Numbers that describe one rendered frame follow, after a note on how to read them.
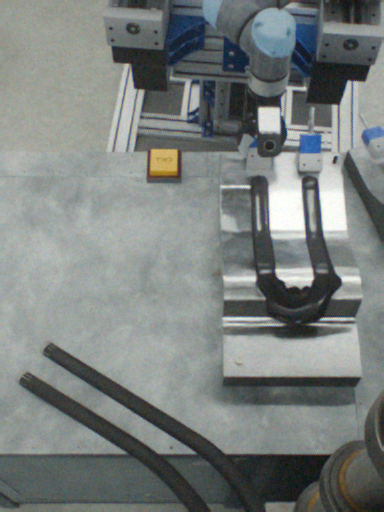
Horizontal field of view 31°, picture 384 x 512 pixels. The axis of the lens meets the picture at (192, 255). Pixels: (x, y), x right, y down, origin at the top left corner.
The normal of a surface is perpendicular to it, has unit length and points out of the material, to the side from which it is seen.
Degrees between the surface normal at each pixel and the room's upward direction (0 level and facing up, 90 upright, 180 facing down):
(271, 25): 0
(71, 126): 0
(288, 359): 0
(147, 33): 90
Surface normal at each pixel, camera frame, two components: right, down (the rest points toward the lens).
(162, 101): 0.00, -0.47
